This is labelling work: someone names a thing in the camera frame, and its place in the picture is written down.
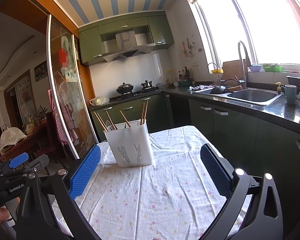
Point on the blue bowl on sill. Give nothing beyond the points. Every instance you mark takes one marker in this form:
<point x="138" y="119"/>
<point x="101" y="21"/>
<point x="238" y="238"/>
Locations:
<point x="255" y="68"/>

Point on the glass sliding door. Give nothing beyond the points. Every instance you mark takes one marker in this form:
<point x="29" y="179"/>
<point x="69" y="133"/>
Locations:
<point x="62" y="63"/>

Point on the green lower cabinets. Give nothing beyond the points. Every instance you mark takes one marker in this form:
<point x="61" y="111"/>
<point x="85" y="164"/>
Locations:
<point x="258" y="139"/>

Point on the yellow sponge holder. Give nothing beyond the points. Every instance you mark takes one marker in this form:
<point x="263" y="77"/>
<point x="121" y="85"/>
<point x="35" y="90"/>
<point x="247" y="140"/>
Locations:
<point x="217" y="71"/>

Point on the tall steel faucet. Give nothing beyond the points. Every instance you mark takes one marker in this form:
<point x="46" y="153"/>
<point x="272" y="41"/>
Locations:
<point x="245" y="63"/>

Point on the black pan in sink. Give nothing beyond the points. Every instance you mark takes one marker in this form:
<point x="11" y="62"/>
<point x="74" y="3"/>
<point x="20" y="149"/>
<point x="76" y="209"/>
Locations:
<point x="223" y="89"/>

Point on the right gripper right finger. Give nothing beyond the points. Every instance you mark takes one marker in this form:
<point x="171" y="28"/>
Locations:
<point x="252" y="209"/>

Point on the wooden chopstick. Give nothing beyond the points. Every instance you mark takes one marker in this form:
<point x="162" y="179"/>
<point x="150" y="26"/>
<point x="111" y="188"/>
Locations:
<point x="143" y="110"/>
<point x="112" y="124"/>
<point x="101" y="122"/>
<point x="126" y="121"/>

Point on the green cabinets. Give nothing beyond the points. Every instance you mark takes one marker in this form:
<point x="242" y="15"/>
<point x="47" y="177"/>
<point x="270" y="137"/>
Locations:
<point x="90" y="44"/>
<point x="258" y="139"/>

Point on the black gas stove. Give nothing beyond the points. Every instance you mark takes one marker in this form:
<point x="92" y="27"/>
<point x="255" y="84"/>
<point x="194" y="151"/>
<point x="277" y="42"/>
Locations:
<point x="143" y="91"/>

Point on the small steel pot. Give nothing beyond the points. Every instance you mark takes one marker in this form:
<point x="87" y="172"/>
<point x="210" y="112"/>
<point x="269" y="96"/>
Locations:
<point x="147" y="84"/>

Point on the white floral tablecloth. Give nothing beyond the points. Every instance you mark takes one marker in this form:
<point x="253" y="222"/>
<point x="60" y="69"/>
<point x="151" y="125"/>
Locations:
<point x="174" y="198"/>

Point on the black wok with lid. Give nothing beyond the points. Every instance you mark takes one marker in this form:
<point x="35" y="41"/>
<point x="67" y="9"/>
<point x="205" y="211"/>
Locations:
<point x="125" y="88"/>

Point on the window frame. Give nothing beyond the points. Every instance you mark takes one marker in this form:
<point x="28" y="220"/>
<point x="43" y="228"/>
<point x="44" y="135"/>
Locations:
<point x="265" y="31"/>

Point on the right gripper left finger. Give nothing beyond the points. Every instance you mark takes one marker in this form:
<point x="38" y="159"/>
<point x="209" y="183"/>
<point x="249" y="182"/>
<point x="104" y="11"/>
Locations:
<point x="66" y="186"/>

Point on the yellow soap dispenser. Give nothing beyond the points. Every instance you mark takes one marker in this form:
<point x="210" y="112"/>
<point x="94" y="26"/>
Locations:
<point x="278" y="87"/>

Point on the steel range hood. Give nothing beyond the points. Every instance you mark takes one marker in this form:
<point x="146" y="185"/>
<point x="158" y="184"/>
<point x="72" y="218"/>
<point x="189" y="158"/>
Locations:
<point x="126" y="44"/>

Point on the white plastic bag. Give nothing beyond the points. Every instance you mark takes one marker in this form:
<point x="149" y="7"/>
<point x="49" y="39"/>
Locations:
<point x="99" y="101"/>

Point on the white lace cover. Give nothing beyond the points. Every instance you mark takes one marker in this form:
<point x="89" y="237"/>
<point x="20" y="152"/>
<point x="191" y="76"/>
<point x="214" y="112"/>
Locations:
<point x="10" y="137"/>

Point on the left hand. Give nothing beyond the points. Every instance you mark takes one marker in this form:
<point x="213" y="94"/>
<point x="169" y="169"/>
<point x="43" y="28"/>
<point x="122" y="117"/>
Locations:
<point x="4" y="214"/>

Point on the stainless steel double sink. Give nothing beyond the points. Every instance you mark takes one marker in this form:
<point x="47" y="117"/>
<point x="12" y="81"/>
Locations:
<point x="252" y="96"/>

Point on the condiment bottles group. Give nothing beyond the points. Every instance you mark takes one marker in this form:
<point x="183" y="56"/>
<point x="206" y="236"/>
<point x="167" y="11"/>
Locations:
<point x="182" y="79"/>

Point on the crumpled dish cloth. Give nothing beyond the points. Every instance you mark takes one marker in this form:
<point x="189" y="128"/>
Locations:
<point x="199" y="87"/>

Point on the green mug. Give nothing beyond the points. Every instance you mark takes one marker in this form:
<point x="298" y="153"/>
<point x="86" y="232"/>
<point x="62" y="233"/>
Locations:
<point x="289" y="92"/>

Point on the green basket on sill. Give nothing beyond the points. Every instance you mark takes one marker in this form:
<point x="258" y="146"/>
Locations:
<point x="274" y="68"/>

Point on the white plastic utensil holder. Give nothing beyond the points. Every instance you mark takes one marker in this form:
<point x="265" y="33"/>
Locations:
<point x="130" y="144"/>

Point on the green upper cabinets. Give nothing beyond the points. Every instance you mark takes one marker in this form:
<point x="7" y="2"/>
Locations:
<point x="90" y="44"/>

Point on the red checkered apron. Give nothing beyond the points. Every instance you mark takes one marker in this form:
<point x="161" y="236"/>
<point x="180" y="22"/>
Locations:
<point x="62" y="108"/>

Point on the wooden dining table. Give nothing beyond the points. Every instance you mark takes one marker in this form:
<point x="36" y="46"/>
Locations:
<point x="27" y="143"/>

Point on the wooden cutting board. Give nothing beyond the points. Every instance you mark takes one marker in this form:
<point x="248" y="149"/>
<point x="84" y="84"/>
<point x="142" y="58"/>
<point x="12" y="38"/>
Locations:
<point x="232" y="69"/>

